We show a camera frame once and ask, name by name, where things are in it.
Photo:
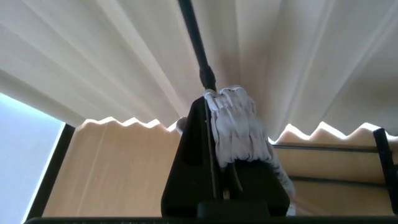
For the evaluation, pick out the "black clothes rack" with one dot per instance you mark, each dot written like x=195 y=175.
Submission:
x=194 y=37

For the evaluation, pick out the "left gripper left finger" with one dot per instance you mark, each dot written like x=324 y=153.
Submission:
x=186 y=189

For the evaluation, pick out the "beige curtain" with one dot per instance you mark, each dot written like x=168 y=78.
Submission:
x=93 y=46

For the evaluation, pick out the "pale grey shorts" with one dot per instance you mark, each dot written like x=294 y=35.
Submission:
x=239 y=130

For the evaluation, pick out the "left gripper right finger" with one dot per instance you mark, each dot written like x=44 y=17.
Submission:
x=255 y=183

